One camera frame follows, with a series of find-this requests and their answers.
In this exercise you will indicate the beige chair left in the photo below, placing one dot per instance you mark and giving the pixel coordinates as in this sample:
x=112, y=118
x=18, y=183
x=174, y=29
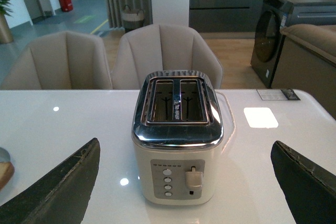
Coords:
x=61, y=61

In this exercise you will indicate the light blue plate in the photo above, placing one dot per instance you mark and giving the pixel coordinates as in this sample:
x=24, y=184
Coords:
x=4, y=155

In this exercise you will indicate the label card on table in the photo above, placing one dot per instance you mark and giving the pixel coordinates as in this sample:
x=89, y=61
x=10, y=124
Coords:
x=277, y=95

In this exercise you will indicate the beige chair middle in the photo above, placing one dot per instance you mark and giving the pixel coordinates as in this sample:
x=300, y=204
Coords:
x=160, y=47

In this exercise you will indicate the brown bread slice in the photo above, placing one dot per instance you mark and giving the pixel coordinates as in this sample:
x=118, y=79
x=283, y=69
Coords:
x=7, y=171

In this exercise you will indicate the woven basket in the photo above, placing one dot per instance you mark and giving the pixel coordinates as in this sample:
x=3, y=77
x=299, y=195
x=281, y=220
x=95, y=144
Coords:
x=132, y=18

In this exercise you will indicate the red bin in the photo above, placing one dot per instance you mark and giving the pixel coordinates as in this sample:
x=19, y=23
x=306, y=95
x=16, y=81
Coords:
x=66, y=5

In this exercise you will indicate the white two-slot toaster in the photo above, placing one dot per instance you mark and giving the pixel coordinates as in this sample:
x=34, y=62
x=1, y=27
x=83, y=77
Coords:
x=177, y=132

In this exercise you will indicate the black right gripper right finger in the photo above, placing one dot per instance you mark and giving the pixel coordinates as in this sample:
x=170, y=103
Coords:
x=309, y=189

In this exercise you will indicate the beige chair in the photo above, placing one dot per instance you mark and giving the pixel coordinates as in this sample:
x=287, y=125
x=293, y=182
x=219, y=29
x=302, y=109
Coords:
x=160, y=47
x=61, y=61

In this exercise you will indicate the potted plant gold pot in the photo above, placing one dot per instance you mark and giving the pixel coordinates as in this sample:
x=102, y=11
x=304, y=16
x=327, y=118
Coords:
x=6, y=35

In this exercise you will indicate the beige sofa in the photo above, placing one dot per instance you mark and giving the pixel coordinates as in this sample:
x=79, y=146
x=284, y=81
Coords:
x=307, y=62

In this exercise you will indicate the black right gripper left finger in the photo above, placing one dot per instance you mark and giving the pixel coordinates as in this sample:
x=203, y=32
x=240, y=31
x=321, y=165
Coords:
x=62, y=195

